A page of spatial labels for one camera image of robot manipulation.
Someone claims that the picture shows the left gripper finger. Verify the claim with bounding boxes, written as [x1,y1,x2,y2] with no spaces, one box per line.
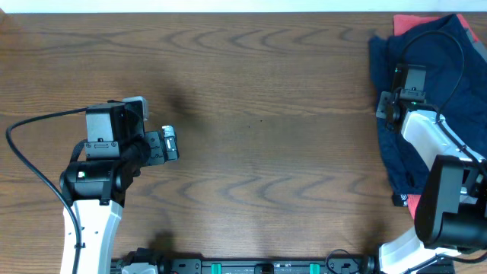
[162,126,179,161]
[122,96,148,120]

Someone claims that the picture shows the navy blue shorts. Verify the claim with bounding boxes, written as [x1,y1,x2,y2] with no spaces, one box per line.
[368,14,486,194]

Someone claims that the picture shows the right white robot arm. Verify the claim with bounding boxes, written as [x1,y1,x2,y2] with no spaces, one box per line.
[376,90,486,273]

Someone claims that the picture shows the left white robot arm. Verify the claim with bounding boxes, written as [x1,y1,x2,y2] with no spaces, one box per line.
[59,96,179,273]

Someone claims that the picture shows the red garment on pile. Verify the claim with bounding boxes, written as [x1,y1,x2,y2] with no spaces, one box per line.
[393,14,482,219]

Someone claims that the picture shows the grey garment on pile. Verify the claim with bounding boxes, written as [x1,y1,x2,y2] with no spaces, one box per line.
[466,29,487,62]

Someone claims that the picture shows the left black cable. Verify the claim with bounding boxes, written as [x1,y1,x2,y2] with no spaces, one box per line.
[5,107,89,274]

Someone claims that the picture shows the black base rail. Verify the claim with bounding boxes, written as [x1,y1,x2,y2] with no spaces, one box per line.
[112,247,456,274]

